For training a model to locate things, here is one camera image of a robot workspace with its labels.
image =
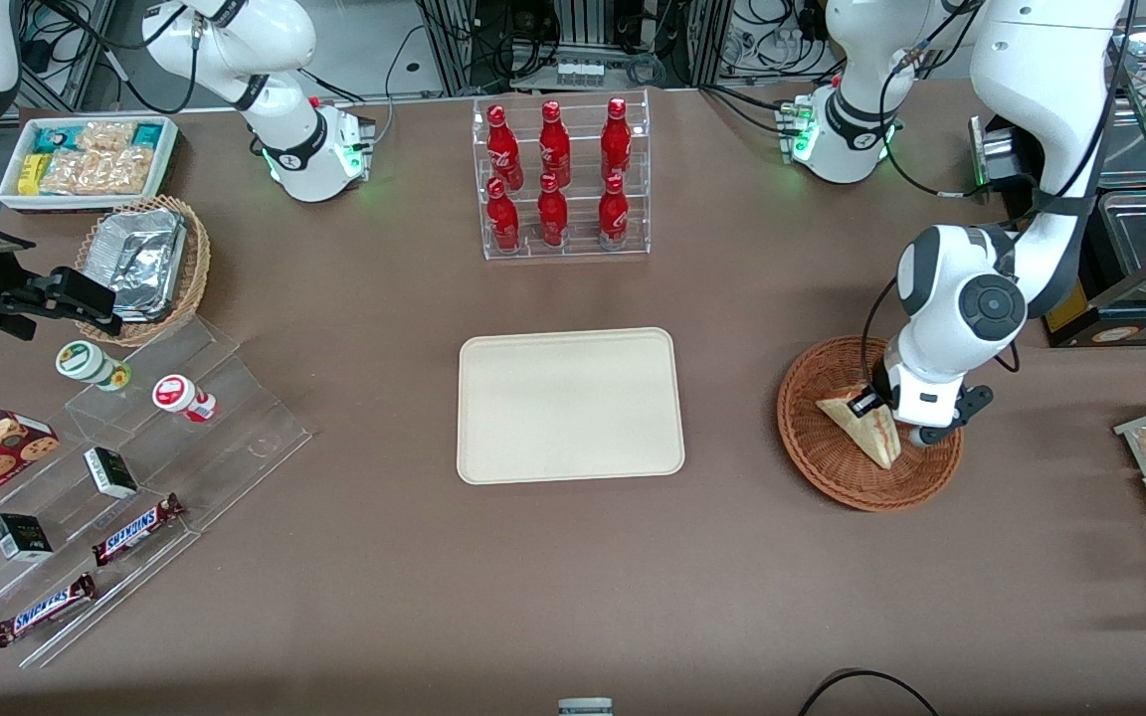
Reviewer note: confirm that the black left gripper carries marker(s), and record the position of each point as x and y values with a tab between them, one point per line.
877	396

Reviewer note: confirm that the triangular sandwich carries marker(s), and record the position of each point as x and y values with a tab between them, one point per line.
871	438

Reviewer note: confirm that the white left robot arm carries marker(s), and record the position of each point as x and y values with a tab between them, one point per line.
1031	99

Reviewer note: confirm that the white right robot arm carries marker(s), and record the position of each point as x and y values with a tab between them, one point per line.
285	129

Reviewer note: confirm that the brown wicker basket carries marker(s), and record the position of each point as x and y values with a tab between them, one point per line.
832	467

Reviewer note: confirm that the white snack tray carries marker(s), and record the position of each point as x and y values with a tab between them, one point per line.
11	197

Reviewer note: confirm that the light wicker basket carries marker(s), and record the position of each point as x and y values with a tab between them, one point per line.
197	268

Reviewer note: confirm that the beige plastic tray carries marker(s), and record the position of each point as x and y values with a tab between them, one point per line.
569	408

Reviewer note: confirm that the green lid yogurt cup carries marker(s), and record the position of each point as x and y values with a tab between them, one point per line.
84	362

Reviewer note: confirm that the stacked aluminium foil trays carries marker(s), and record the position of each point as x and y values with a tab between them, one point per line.
140	261

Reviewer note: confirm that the yellow snack packet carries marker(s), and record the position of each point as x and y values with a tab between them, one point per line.
31	174

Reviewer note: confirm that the clear rice cracker bag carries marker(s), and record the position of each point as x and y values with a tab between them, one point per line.
105	136
127	170
71	173

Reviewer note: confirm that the red lid yogurt cup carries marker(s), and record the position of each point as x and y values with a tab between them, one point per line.
178	395

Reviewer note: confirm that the teal snack packet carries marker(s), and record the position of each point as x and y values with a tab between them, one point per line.
52	140
147	135

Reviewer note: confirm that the small black box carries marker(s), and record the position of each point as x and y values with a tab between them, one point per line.
21	538
111	473

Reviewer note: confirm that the clear acrylic stepped stand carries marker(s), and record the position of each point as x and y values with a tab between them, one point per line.
235	438

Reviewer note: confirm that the Snickers chocolate bar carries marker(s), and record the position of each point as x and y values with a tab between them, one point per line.
44	611
135	530

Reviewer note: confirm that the black food warmer cabinet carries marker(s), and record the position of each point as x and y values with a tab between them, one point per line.
1130	313

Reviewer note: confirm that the silver box with green light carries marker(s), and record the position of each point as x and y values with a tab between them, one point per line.
996	149

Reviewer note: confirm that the red cola bottle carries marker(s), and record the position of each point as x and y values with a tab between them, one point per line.
613	217
553	217
504	221
616	139
554	144
503	149

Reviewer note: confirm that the clear acrylic bottle rack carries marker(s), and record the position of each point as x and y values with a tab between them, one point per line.
583	164

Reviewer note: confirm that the grey device at table edge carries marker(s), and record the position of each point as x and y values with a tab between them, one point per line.
585	707

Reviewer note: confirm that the white power strip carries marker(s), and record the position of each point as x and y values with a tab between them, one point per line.
579	73

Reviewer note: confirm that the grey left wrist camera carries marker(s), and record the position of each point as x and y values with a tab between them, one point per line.
946	423

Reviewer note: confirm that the aluminium frame rack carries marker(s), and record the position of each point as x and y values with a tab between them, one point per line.
454	50

